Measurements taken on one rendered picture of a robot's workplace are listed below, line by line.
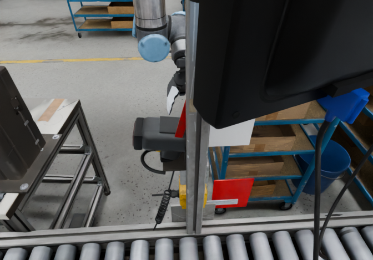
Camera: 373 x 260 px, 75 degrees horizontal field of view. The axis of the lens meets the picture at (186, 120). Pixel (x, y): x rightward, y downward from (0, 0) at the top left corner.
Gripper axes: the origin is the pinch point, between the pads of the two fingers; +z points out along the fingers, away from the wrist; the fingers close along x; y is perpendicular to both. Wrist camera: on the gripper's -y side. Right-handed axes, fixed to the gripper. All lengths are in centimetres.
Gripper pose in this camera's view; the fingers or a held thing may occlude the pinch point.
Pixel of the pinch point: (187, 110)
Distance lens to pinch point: 74.1
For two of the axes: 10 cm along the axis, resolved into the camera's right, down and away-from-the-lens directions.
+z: 0.5, 9.4, -3.4
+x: -10.0, 0.6, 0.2
